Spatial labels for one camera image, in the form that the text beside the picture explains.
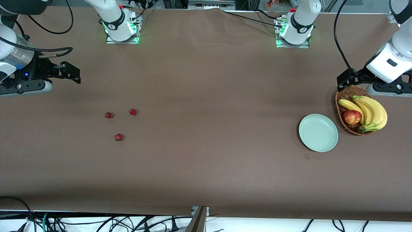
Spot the pale green round plate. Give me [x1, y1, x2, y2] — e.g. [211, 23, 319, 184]
[298, 114, 339, 152]

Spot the brown wicker basket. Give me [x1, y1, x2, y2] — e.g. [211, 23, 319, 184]
[335, 85, 377, 136]

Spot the red apple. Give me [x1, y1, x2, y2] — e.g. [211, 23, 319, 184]
[343, 110, 362, 125]

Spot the yellow banana bunch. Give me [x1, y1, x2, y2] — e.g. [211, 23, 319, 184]
[338, 95, 388, 132]

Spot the brown table cover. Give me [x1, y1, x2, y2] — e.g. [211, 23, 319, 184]
[0, 6, 412, 223]

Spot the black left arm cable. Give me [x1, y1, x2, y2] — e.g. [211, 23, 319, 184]
[333, 0, 353, 71]

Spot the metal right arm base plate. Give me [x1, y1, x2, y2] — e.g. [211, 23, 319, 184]
[106, 14, 142, 44]

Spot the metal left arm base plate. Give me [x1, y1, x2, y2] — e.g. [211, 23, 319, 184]
[275, 18, 311, 49]

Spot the thin grey base cable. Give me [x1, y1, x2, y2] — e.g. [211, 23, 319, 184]
[129, 8, 154, 26]

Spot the short black base cable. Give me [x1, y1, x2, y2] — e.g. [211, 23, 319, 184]
[254, 9, 282, 20]

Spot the long black base cable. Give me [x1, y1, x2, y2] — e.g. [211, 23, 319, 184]
[222, 10, 285, 29]

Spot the thick black floor cable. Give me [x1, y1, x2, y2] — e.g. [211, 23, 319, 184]
[0, 196, 36, 232]

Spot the aluminium frame rail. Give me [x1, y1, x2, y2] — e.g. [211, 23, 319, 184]
[188, 0, 235, 10]

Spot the brown wooden post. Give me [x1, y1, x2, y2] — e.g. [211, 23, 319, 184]
[185, 206, 208, 232]

